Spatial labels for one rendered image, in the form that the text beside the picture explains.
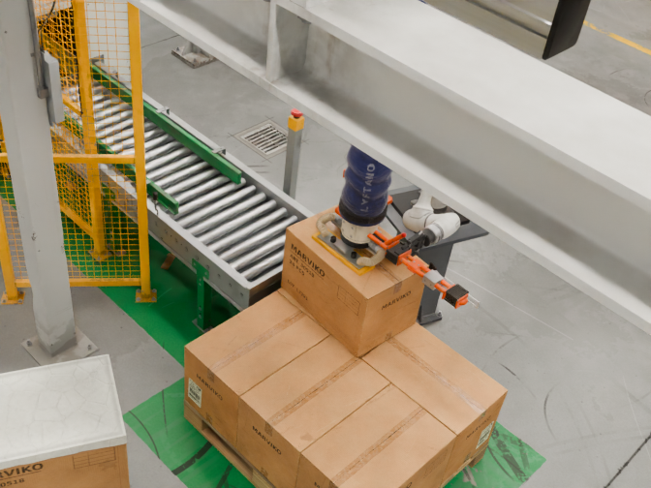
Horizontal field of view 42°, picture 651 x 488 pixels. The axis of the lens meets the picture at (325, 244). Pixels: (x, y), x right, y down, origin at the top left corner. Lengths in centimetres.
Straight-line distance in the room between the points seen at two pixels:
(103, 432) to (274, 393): 100
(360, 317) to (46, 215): 155
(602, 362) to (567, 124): 455
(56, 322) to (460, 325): 231
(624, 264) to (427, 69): 26
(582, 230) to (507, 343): 435
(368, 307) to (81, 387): 133
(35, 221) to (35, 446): 132
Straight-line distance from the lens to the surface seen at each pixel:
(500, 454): 465
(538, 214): 86
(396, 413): 396
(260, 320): 425
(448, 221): 409
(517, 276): 565
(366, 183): 376
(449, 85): 81
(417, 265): 385
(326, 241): 407
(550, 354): 522
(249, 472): 432
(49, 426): 328
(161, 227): 478
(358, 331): 402
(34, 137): 395
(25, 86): 381
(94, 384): 338
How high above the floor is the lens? 361
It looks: 41 degrees down
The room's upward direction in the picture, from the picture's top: 8 degrees clockwise
